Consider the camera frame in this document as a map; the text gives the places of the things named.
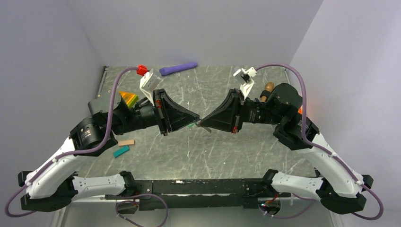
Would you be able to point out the tan wooden block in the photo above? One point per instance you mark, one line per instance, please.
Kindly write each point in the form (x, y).
(123, 143)

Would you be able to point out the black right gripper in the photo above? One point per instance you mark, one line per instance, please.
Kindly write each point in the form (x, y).
(230, 111)

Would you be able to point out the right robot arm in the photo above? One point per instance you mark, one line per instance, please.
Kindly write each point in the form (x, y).
(337, 188)

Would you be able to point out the purple flashlight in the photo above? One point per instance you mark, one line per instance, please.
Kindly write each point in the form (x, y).
(165, 71)

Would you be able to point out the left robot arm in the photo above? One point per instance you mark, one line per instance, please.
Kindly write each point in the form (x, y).
(58, 185)

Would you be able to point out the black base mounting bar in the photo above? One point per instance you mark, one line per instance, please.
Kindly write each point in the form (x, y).
(247, 193)

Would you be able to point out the green key tag keyring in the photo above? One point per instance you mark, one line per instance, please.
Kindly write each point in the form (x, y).
(197, 124)

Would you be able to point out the teal wooden block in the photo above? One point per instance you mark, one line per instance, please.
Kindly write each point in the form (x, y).
(121, 151)

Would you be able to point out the orange yellow toy stack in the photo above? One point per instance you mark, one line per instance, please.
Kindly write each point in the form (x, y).
(129, 98)

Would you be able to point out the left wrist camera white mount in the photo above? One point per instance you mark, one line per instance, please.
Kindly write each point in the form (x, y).
(148, 83)

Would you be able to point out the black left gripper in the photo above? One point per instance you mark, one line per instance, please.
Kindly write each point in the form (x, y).
(169, 114)

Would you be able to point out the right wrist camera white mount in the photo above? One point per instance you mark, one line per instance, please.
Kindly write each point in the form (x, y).
(245, 78)

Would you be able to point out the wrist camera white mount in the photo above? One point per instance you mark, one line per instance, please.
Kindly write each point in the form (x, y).
(245, 78)
(148, 83)

